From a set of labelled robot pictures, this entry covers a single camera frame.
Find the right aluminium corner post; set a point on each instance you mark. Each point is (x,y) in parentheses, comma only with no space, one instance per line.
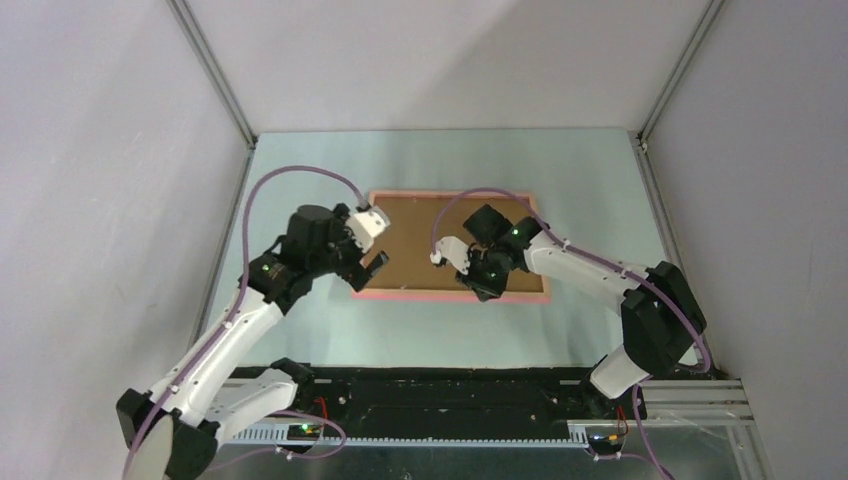
(703,27)

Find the aluminium corner post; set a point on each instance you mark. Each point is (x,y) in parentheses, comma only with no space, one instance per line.
(703,27)
(203,51)

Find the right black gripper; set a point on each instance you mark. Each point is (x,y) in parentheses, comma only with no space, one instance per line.
(483,289)

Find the left aluminium corner post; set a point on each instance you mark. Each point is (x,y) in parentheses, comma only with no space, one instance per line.
(203,51)

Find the brown cardboard backing board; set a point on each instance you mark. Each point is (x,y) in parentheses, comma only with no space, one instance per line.
(417,245)

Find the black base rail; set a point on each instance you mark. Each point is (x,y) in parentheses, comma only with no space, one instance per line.
(456,404)

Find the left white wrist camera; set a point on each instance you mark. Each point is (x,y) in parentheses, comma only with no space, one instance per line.
(366,226)

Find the pink wooden photo frame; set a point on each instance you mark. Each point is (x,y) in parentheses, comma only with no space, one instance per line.
(430,296)

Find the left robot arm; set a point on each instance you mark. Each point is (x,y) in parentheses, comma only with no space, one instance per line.
(175,429)

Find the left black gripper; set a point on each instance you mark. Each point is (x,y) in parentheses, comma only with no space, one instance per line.
(355,274)

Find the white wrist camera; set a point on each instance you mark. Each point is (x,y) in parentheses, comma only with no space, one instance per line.
(366,226)
(451,250)

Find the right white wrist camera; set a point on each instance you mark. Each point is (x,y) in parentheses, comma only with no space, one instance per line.
(451,250)

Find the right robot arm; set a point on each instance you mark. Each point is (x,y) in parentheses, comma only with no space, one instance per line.
(660,316)

